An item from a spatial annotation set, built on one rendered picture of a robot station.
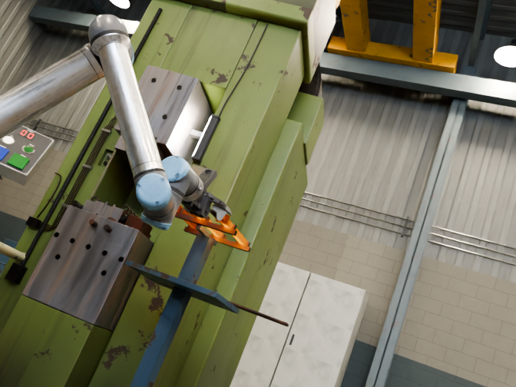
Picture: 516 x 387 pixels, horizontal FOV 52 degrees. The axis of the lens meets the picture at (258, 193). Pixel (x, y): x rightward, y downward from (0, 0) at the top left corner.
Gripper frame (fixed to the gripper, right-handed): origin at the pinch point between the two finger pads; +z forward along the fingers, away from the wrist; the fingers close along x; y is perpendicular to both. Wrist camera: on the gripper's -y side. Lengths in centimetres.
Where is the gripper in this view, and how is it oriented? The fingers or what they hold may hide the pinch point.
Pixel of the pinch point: (214, 207)
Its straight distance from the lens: 190.6
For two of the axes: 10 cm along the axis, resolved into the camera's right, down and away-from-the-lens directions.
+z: 2.6, 4.1, 8.8
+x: 8.9, 2.5, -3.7
